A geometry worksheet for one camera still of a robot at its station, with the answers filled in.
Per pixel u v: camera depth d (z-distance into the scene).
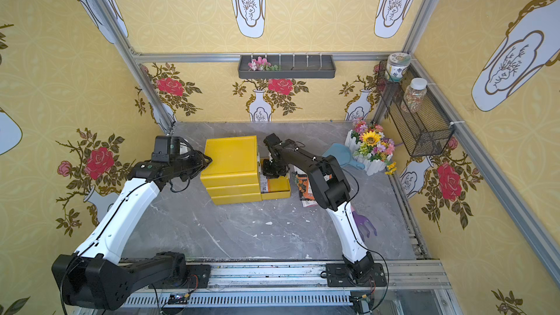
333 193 0.59
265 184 0.95
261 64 0.88
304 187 0.93
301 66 0.92
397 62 0.84
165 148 0.59
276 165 0.86
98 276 0.38
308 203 0.90
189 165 0.68
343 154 1.07
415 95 0.72
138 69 0.96
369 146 0.86
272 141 0.85
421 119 0.84
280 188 0.94
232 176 0.75
